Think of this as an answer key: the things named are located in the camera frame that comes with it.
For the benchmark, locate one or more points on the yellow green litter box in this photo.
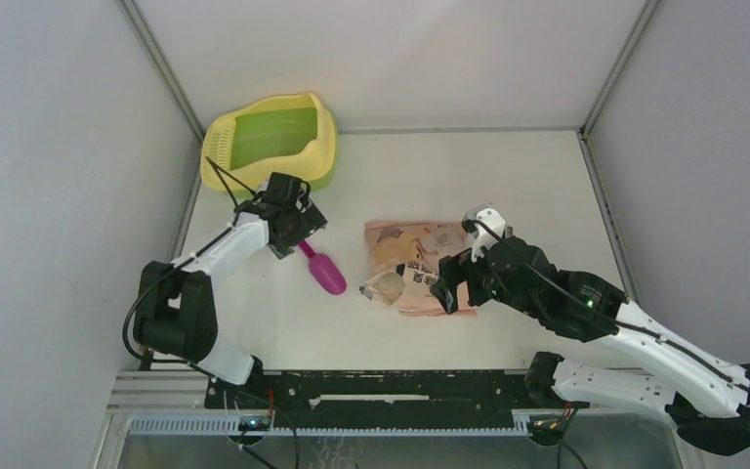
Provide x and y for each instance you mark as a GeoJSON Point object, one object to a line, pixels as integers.
{"type": "Point", "coordinates": [292, 134]}

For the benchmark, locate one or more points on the pink cat litter bag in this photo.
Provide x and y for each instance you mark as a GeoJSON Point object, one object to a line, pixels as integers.
{"type": "Point", "coordinates": [403, 263]}

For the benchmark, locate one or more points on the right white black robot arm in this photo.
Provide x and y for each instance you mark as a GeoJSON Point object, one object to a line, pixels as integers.
{"type": "Point", "coordinates": [705, 399]}

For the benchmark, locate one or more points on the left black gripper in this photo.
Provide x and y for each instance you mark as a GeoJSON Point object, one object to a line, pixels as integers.
{"type": "Point", "coordinates": [310, 222]}

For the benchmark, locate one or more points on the magenta plastic scoop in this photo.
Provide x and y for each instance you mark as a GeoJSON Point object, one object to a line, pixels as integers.
{"type": "Point", "coordinates": [324, 271]}

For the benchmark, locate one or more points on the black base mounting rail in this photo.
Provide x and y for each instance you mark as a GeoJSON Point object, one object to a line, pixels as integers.
{"type": "Point", "coordinates": [438, 398]}

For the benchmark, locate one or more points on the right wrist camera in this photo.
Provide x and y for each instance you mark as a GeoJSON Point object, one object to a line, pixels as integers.
{"type": "Point", "coordinates": [486, 225]}

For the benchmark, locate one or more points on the white slotted cable duct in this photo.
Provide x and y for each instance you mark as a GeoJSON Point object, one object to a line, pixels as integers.
{"type": "Point", "coordinates": [516, 425]}

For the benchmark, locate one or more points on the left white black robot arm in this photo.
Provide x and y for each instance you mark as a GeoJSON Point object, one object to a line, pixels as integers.
{"type": "Point", "coordinates": [175, 313]}

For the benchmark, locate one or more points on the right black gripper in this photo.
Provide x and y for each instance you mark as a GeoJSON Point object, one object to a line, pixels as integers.
{"type": "Point", "coordinates": [453, 271]}

